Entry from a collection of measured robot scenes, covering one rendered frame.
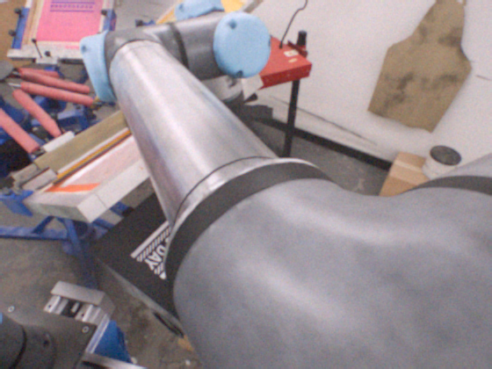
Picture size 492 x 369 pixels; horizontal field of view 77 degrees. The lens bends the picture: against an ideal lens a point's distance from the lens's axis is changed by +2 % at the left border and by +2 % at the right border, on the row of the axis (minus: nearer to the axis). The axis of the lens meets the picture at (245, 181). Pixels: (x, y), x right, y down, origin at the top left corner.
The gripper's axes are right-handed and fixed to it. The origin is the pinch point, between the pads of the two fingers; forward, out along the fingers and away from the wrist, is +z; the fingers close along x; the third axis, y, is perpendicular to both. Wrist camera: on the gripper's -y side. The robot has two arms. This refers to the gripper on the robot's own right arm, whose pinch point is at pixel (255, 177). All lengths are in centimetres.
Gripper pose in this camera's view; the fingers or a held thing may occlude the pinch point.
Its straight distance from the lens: 67.9
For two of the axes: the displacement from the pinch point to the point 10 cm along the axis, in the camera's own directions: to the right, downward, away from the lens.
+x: 7.9, 1.8, -5.8
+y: -5.6, 6.0, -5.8
